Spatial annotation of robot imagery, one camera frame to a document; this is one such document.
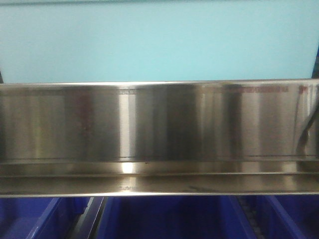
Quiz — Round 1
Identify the blue bin lower right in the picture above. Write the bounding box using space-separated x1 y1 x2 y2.
262 195 319 239

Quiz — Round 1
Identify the blue bin lower middle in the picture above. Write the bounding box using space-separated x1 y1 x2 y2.
96 196 256 239

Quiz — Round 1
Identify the blue bin lower left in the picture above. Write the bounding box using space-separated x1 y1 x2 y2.
0 197 90 239

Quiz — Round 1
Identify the grey roller track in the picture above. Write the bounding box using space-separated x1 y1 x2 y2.
237 196 269 239

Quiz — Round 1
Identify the stainless steel shelf beam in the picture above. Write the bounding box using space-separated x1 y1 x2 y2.
0 79 319 198

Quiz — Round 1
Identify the light blue plastic bin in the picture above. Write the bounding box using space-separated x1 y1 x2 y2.
0 0 319 83

